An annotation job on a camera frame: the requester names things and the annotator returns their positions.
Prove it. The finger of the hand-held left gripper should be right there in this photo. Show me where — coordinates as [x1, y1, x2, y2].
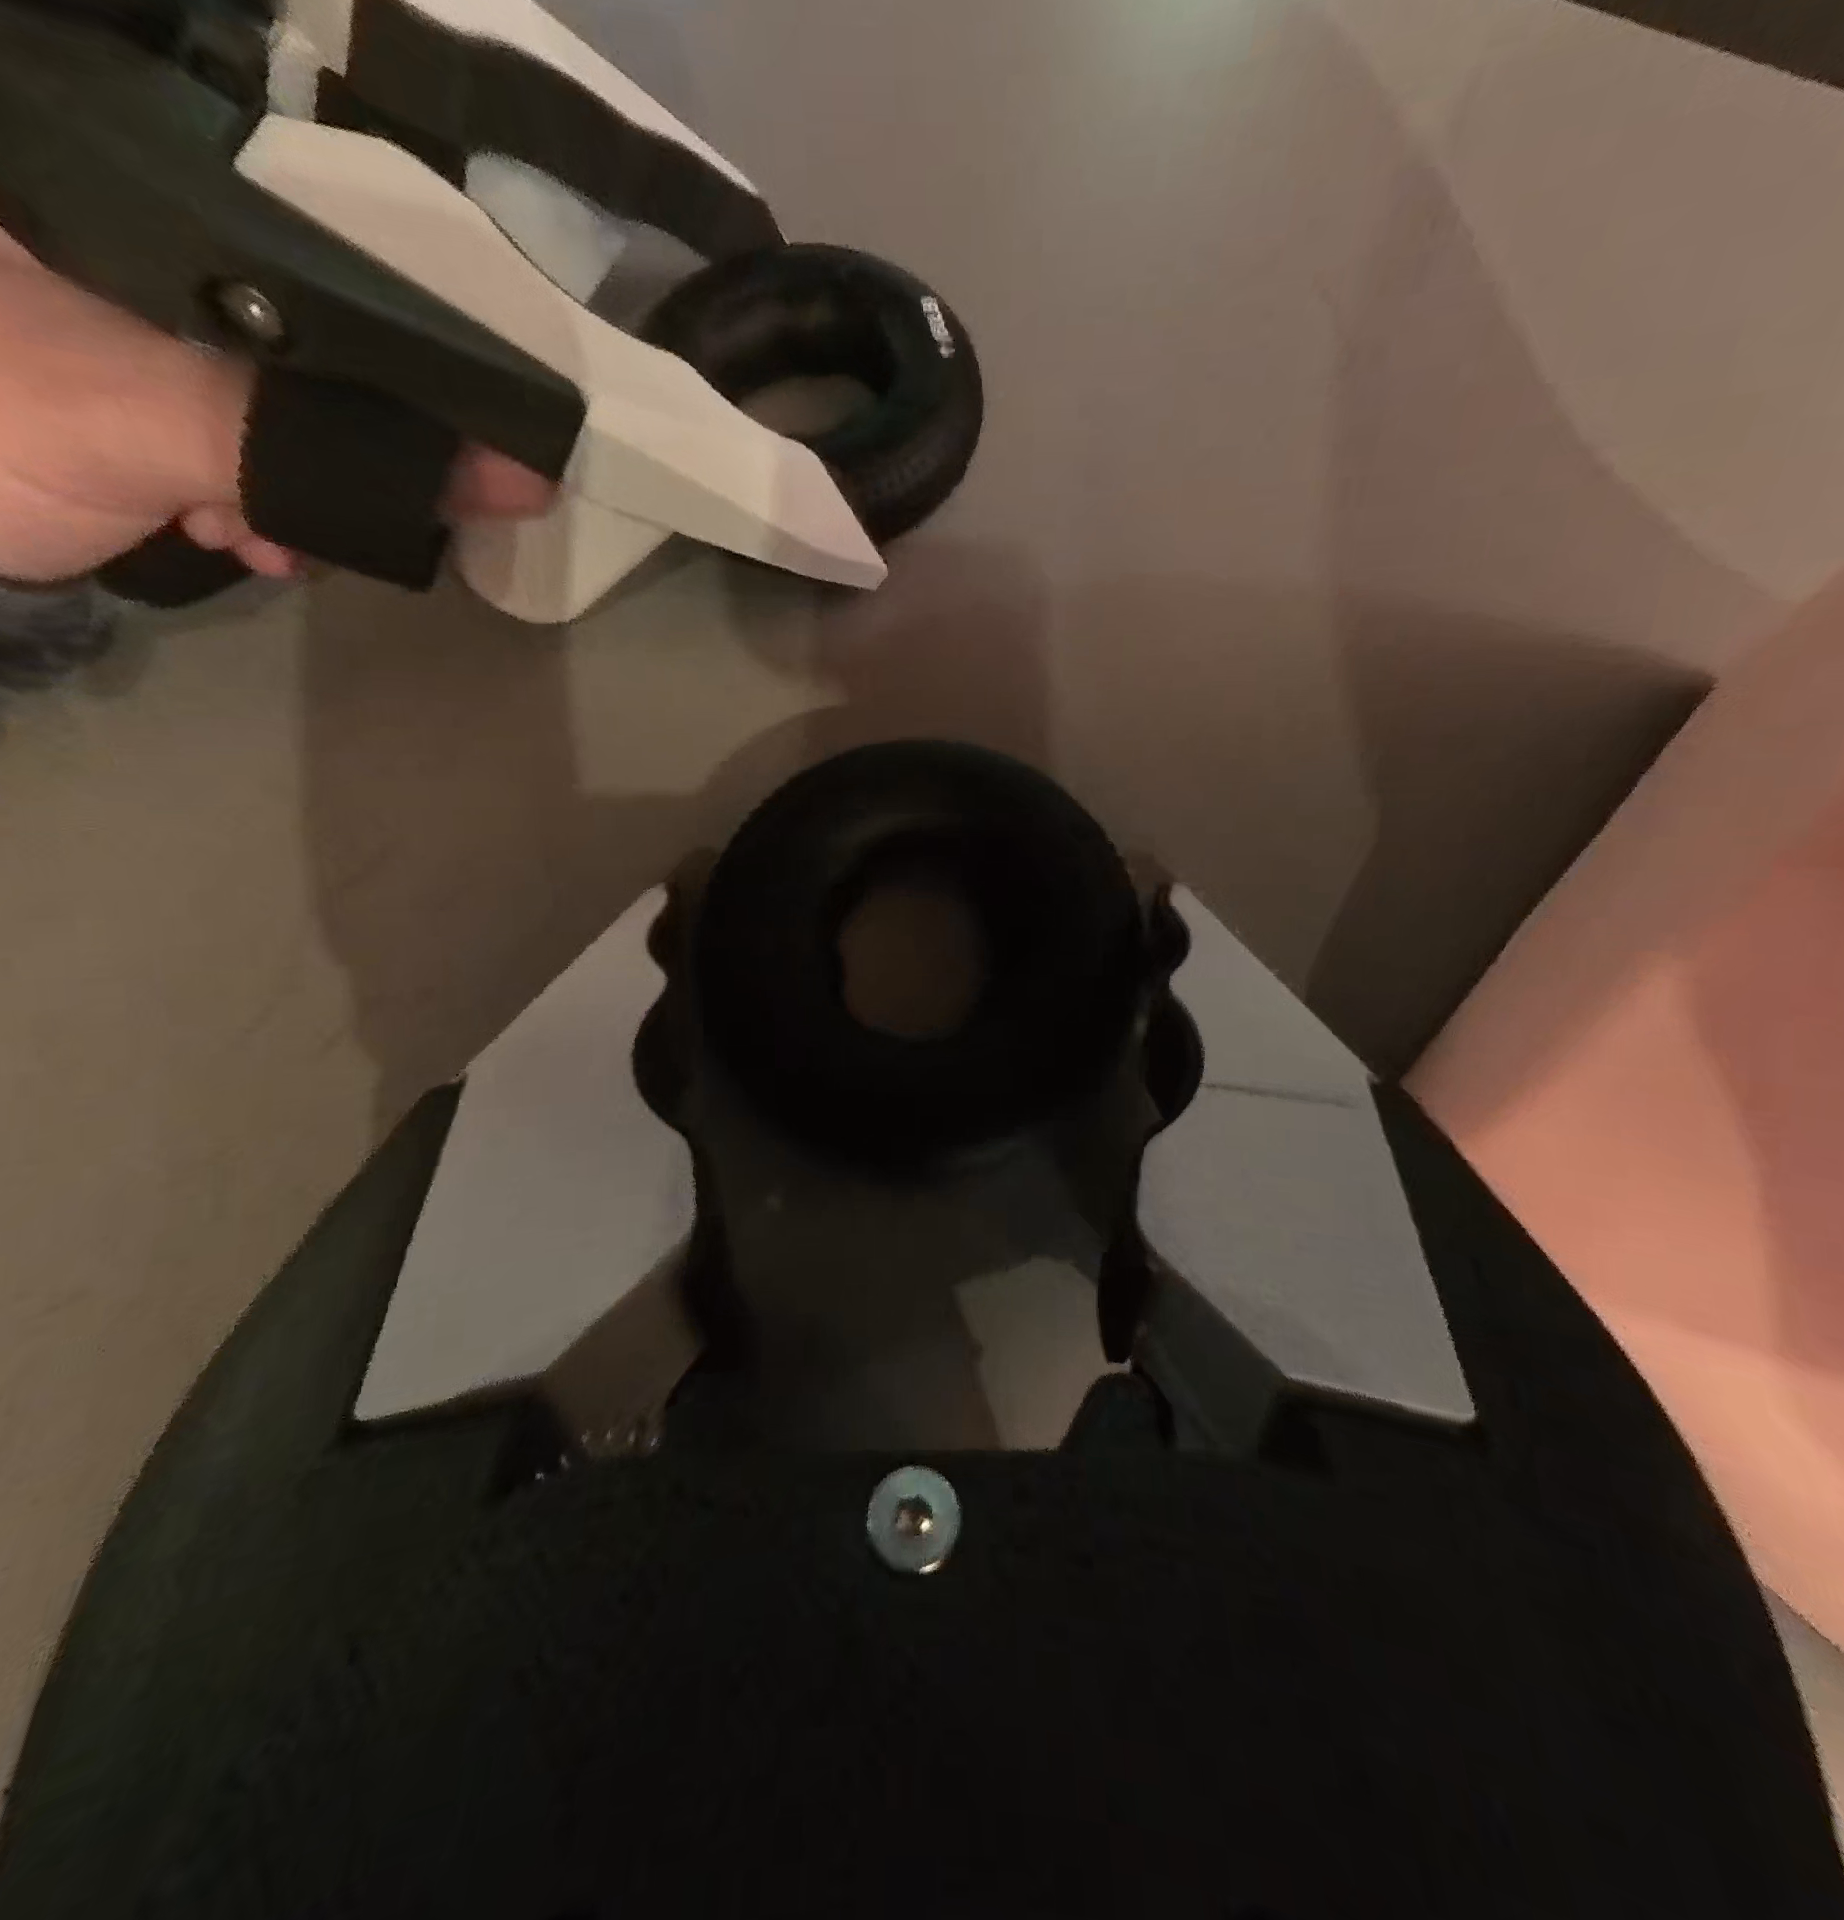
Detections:
[268, 0, 792, 260]
[236, 116, 890, 590]

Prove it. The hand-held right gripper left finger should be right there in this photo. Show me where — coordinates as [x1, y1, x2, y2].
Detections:
[350, 882, 715, 1434]

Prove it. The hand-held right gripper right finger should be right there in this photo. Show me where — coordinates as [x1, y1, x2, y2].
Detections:
[1094, 882, 1481, 1434]

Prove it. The black rubber tire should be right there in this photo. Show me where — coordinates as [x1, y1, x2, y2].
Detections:
[701, 737, 1148, 1179]
[641, 244, 983, 538]

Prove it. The person's left hand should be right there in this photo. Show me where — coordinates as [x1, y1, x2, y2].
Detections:
[0, 193, 550, 587]

